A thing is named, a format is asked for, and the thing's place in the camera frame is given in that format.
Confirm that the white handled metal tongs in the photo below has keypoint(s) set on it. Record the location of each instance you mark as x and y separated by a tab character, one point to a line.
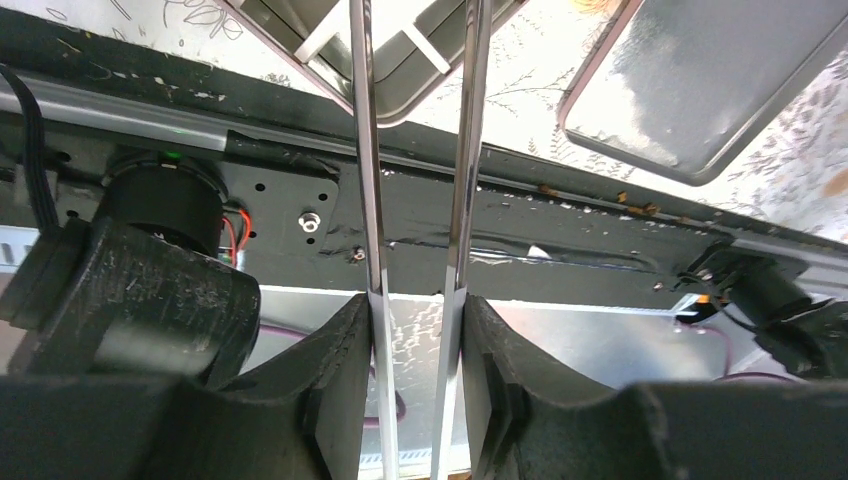
432	208

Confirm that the pink divided chocolate box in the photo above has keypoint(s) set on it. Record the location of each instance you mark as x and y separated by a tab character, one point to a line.
416	45

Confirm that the silver metal tin lid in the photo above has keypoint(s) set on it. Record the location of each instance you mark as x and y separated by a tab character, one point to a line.
681	88

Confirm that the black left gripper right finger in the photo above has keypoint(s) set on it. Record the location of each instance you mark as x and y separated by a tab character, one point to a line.
531	417

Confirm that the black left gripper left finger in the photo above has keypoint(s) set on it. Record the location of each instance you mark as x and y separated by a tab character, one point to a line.
299	415

